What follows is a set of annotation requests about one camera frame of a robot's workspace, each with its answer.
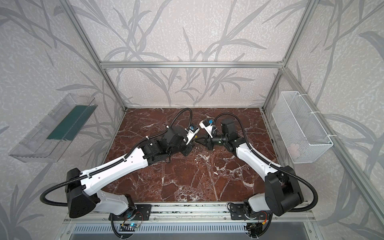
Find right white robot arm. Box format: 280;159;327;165
196;119;304;219

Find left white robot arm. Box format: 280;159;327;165
66;125;199;219

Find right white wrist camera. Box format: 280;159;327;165
199;119;217;138

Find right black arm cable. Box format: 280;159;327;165
213;112;319;213

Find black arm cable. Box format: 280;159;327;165
213;112;319;213
39;107;193;207

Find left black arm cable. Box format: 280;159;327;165
39;107;193;207

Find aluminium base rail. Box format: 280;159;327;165
56;202;322;240

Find white wire mesh basket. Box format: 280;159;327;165
272;91;334;164

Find clear plastic wall bin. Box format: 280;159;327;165
9;94;98;163

